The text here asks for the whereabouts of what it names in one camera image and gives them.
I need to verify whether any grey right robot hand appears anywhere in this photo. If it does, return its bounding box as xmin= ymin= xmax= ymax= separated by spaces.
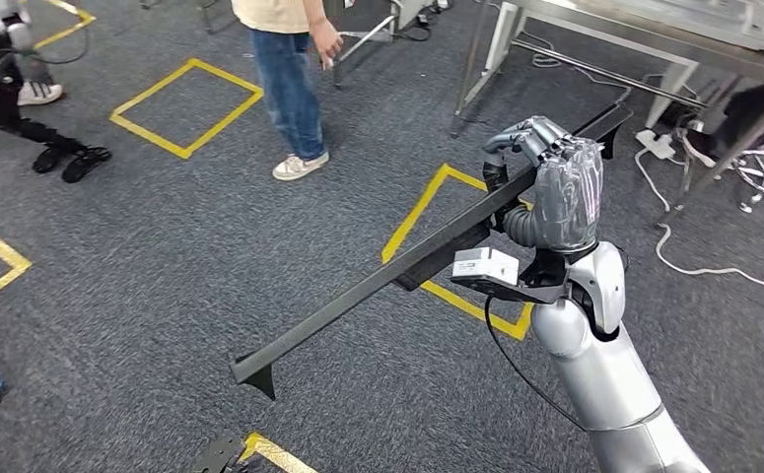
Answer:
xmin=482 ymin=115 xmax=605 ymax=253

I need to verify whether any person's hand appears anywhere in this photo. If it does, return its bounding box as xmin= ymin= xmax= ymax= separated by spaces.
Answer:
xmin=310 ymin=18 xmax=345 ymax=70

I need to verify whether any long black plastic frame part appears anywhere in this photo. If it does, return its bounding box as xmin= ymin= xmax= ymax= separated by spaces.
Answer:
xmin=230 ymin=103 xmax=634 ymax=401

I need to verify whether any stainless steel workbench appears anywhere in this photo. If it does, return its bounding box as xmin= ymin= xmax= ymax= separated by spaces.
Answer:
xmin=450 ymin=0 xmax=764 ymax=227

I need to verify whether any stainless steel table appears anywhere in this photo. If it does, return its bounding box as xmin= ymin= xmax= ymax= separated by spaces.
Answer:
xmin=332 ymin=0 xmax=439 ymax=88

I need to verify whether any white power strip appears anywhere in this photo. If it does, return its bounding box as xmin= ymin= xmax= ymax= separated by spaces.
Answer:
xmin=636 ymin=128 xmax=676 ymax=160

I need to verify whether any white table leg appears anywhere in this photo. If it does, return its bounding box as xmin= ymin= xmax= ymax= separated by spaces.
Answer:
xmin=646 ymin=61 xmax=700 ymax=128

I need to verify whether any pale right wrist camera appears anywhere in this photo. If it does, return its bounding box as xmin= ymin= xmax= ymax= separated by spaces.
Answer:
xmin=451 ymin=246 xmax=520 ymax=287

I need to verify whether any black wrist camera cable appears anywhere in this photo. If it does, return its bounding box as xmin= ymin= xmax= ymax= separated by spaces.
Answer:
xmin=483 ymin=295 xmax=589 ymax=434

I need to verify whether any white power cable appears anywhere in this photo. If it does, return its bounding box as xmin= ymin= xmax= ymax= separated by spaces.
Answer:
xmin=634 ymin=146 xmax=764 ymax=342

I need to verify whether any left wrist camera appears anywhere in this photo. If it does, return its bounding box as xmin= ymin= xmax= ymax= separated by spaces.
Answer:
xmin=191 ymin=434 xmax=250 ymax=473

